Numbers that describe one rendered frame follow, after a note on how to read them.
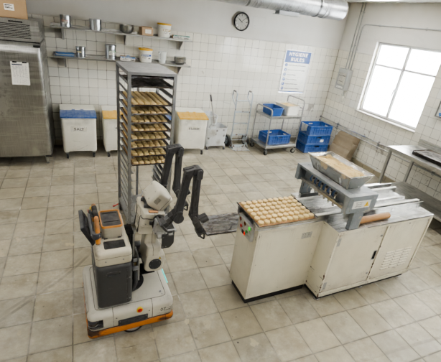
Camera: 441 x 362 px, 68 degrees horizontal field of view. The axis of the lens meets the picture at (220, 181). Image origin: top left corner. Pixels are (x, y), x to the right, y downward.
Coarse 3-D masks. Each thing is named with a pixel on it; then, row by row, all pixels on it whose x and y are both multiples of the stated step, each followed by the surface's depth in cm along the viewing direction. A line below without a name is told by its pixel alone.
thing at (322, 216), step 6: (384, 204) 329; (390, 204) 330; (396, 204) 335; (336, 210) 304; (318, 216) 294; (324, 216) 297; (294, 222) 284; (300, 222) 287; (306, 222) 290; (258, 228) 269; (264, 228) 272
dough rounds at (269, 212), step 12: (240, 204) 293; (252, 204) 296; (264, 204) 294; (276, 204) 298; (288, 204) 300; (300, 204) 303; (252, 216) 276; (264, 216) 275; (276, 216) 278; (288, 216) 280; (300, 216) 283; (312, 216) 287
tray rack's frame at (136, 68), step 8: (120, 64) 339; (128, 64) 346; (136, 64) 353; (144, 64) 360; (152, 64) 367; (136, 72) 309; (144, 72) 313; (152, 72) 319; (160, 72) 324; (168, 72) 330; (136, 88) 377; (120, 152) 400; (120, 160) 405; (120, 168) 409; (136, 168) 421; (120, 176) 414; (136, 176) 426; (120, 184) 418; (136, 184) 431; (120, 192) 424; (136, 192) 436; (120, 200) 419
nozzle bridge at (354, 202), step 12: (300, 168) 323; (312, 168) 316; (324, 180) 294; (300, 192) 342; (324, 192) 301; (348, 192) 276; (360, 192) 279; (372, 192) 282; (336, 204) 287; (348, 204) 271; (360, 204) 277; (372, 204) 284; (360, 216) 285; (348, 228) 286
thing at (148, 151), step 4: (124, 140) 385; (148, 148) 370; (152, 148) 373; (156, 148) 372; (160, 148) 373; (132, 152) 353; (136, 152) 359; (140, 152) 355; (144, 152) 359; (148, 152) 358; (152, 152) 359; (156, 152) 360; (160, 152) 367; (164, 152) 363
